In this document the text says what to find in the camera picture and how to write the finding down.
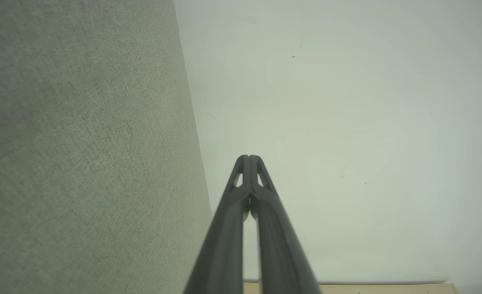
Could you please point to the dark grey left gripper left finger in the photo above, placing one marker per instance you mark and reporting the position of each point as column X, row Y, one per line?
column 220, row 253

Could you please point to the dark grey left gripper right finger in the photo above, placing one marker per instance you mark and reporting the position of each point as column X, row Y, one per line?
column 282, row 253

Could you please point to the grey fabric panel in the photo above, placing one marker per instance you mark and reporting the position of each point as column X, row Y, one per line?
column 81, row 155

